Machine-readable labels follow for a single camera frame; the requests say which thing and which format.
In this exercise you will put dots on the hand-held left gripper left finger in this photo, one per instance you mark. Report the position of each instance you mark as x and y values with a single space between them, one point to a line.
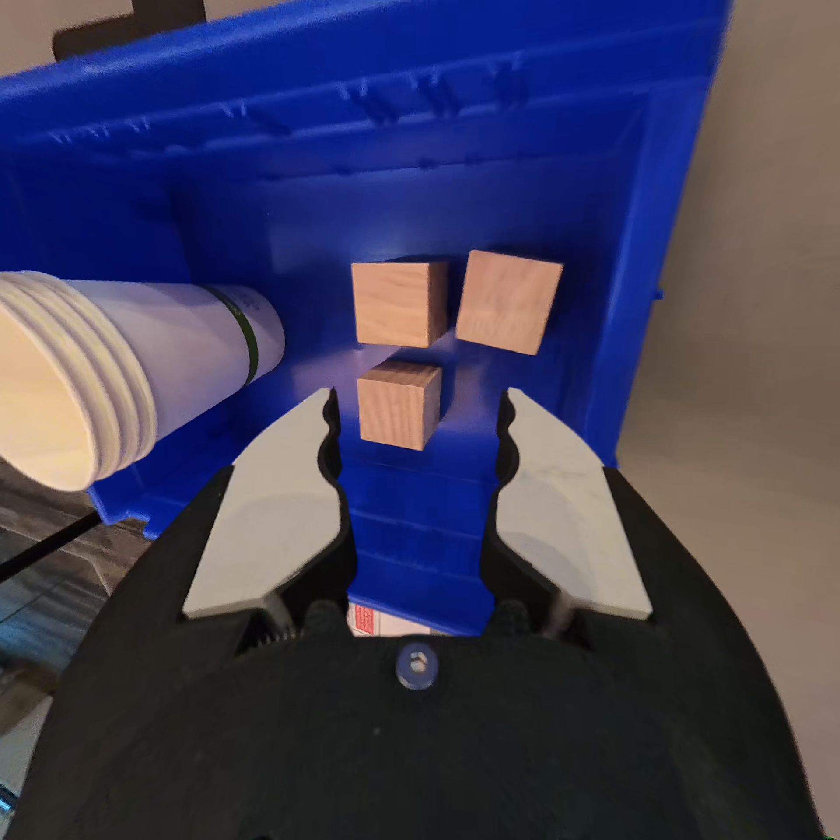
262 525

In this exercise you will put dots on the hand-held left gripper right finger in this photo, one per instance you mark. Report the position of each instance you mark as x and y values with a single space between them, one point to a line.
571 531

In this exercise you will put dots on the wooden cube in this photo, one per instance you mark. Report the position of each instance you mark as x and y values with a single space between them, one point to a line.
397 407
394 305
508 302

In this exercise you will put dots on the blue plastic bin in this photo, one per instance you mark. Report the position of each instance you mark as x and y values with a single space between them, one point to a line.
394 164

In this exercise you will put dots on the grey desk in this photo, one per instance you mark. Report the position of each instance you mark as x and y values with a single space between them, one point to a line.
754 262

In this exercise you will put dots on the laminated sheet with red label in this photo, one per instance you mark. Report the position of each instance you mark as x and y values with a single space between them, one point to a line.
394 623

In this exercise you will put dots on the white paper cup green stripe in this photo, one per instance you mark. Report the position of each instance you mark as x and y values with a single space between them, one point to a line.
210 341

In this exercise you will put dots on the black tape patch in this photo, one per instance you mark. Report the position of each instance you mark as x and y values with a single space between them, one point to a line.
131 33

